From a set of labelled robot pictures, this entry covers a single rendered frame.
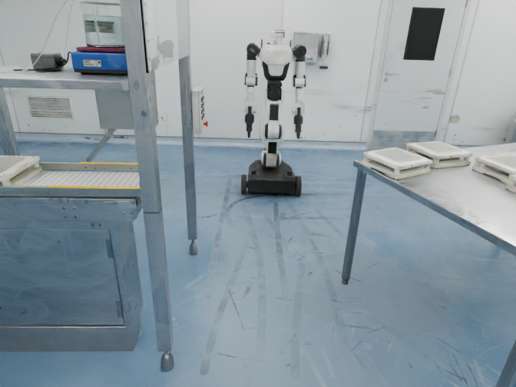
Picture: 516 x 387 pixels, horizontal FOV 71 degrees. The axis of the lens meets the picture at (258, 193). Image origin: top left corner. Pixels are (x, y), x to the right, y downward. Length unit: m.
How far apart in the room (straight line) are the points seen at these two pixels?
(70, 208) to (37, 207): 0.13
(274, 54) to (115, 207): 2.29
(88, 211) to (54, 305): 0.58
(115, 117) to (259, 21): 3.53
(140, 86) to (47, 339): 1.36
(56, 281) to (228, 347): 0.87
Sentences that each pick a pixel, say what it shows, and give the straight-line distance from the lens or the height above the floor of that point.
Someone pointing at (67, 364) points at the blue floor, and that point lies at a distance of 2.11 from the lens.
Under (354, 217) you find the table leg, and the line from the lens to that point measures 2.21.
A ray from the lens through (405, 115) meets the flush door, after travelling 5.43.
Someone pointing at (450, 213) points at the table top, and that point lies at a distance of 1.67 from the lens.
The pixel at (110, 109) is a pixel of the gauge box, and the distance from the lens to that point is 1.62.
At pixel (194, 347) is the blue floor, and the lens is 2.03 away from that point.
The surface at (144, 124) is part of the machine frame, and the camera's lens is 1.30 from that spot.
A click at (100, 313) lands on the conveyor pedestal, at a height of 0.25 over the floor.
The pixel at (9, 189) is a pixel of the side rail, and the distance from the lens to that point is 1.66.
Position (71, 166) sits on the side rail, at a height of 0.90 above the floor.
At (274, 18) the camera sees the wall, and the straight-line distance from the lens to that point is 4.94.
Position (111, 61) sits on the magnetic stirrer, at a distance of 1.44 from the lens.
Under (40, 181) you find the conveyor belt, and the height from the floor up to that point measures 0.87.
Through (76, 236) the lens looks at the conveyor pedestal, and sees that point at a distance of 1.71.
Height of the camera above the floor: 1.47
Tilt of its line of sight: 24 degrees down
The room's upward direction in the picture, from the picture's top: 2 degrees clockwise
